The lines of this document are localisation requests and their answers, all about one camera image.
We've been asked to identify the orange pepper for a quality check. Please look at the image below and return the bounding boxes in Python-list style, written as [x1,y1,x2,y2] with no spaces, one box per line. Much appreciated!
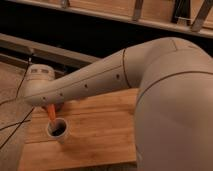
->
[47,104,56,127]

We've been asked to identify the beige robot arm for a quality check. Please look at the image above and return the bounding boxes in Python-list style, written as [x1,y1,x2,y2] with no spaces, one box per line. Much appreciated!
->
[25,37,213,171]

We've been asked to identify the white ceramic cup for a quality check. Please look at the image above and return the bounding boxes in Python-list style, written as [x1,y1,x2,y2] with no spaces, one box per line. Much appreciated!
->
[46,118,69,144]

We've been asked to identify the wooden cutting board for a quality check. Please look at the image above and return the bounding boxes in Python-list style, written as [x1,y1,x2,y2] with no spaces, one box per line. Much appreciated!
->
[19,89,137,171]

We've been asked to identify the dark red bowl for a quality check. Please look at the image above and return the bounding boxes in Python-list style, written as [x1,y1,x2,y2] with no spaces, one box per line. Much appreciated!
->
[55,103,65,112]

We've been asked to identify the black cable left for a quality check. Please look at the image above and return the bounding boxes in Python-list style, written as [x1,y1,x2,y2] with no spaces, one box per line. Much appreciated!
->
[0,49,36,150]

